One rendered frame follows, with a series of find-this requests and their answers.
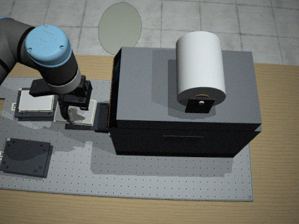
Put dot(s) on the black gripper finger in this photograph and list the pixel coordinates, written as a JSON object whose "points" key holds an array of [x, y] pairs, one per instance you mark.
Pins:
{"points": [[70, 114]]}

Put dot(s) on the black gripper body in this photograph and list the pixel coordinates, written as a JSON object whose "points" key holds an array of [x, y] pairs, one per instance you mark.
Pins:
{"points": [[79, 96]]}

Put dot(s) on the white roll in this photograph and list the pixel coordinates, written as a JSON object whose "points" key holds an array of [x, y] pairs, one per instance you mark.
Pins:
{"points": [[199, 67]]}

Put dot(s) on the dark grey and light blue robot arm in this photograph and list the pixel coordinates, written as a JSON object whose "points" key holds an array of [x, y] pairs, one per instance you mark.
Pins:
{"points": [[45, 48]]}

